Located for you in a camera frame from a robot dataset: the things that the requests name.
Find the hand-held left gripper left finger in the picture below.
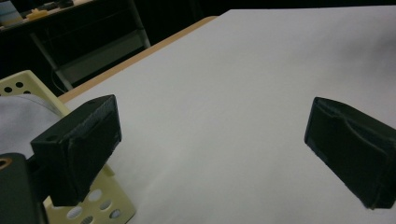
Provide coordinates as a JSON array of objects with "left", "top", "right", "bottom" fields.
[{"left": 30, "top": 94, "right": 122, "bottom": 208}]

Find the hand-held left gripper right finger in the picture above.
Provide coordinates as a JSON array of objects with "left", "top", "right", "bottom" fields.
[{"left": 304, "top": 96, "right": 396, "bottom": 210}]

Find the light blue knitted garment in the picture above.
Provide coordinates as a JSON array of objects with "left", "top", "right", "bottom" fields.
[{"left": 0, "top": 93, "right": 64, "bottom": 160}]

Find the cream perforated plastic basket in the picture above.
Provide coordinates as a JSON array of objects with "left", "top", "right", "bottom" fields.
[{"left": 0, "top": 69, "right": 137, "bottom": 224}]

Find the dark background shelf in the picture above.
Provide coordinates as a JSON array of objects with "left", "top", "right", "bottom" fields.
[{"left": 0, "top": 0, "right": 97, "bottom": 32}]

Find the yellow object on dark shelf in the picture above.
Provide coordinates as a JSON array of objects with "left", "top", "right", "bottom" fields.
[{"left": 25, "top": 7, "right": 50, "bottom": 21}]

